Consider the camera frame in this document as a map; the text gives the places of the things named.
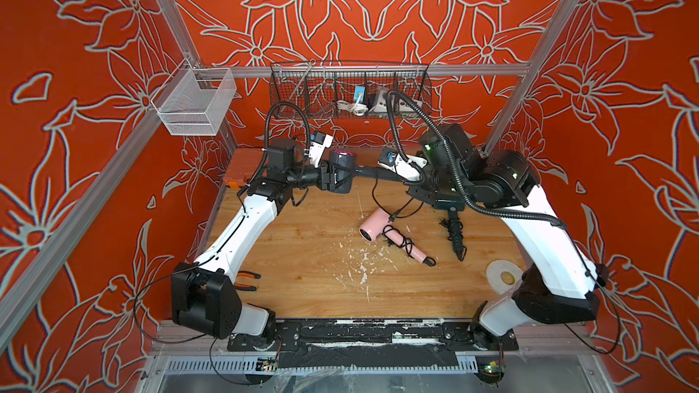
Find orange plastic tool case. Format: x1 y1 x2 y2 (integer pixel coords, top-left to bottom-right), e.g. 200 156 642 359
223 147 263 189

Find black magenta hair dryer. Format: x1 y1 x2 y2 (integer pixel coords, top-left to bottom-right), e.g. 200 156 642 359
328 150 407 194

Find white tape roll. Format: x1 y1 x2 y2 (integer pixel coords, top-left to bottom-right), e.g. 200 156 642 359
486 259 524 295

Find orange handled pliers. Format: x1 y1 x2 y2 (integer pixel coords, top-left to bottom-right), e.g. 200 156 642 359
234 270 261 292

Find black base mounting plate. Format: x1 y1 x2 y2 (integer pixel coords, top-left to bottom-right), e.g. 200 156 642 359
228 318 519 372

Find black wire wall basket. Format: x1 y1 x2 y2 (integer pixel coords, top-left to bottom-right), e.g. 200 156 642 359
269 60 435 120

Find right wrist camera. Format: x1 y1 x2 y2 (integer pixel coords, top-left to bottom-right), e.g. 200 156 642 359
378 147 428 181

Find aluminium frame rail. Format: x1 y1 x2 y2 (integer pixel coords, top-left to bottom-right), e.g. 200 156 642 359
193 62 530 80

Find pink hair dryer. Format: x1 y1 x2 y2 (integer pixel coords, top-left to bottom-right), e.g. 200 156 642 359
359 209 436 267

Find white mesh wall basket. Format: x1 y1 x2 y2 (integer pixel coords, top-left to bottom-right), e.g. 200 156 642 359
152 68 238 136

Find blue white small box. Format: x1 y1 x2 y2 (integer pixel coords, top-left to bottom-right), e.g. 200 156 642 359
353 86 366 105

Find black dryer power cord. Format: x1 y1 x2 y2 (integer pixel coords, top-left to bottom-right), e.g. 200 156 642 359
370 174 426 225

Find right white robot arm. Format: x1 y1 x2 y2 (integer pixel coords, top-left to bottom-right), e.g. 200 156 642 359
385 89 609 349

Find dark green hair dryer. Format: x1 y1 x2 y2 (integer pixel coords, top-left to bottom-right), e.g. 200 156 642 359
440 207 467 262

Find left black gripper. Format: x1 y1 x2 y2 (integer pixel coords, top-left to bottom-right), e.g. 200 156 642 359
287 157 355 194

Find white round socket adapter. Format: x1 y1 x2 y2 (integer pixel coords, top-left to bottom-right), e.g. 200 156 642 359
370 88 390 115

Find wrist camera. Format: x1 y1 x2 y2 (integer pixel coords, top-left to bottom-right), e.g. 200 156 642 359
308 131 333 167
378 147 428 181

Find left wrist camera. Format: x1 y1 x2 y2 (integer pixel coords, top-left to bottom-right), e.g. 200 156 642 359
308 131 333 167

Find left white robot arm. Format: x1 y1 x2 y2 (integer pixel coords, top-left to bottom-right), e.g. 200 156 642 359
170 101 328 342

